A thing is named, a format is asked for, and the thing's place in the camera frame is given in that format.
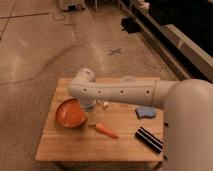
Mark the orange ceramic bowl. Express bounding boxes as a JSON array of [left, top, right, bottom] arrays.
[[56, 98, 87, 128]]

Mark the white device on floor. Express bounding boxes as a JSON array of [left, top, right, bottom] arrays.
[[57, 0, 85, 11]]

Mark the wooden table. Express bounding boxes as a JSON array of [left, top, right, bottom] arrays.
[[35, 78, 163, 164]]

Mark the orange carrot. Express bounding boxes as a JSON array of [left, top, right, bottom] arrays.
[[92, 123, 118, 139]]

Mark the long bench shelf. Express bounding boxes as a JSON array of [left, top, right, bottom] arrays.
[[118, 0, 213, 82]]

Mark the white tube bottle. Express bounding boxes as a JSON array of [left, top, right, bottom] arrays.
[[96, 99, 109, 109]]

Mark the black box on floor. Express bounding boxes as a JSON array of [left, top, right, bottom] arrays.
[[121, 17, 141, 33]]

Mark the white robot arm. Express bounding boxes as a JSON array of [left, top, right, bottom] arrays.
[[68, 68, 213, 171]]

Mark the blue sponge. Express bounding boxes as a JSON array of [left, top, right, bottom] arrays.
[[135, 106, 156, 119]]

